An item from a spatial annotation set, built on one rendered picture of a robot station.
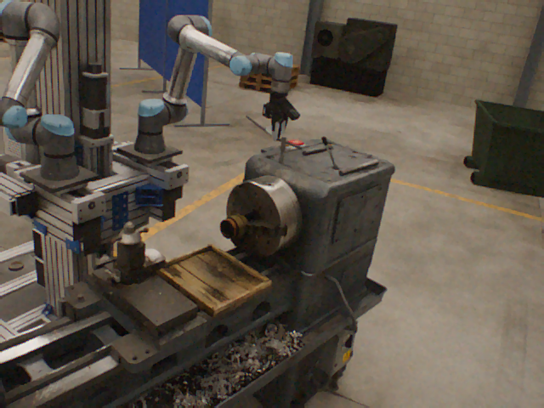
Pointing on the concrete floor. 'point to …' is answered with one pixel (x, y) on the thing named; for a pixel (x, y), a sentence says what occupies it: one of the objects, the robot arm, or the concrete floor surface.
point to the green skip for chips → (507, 149)
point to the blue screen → (155, 16)
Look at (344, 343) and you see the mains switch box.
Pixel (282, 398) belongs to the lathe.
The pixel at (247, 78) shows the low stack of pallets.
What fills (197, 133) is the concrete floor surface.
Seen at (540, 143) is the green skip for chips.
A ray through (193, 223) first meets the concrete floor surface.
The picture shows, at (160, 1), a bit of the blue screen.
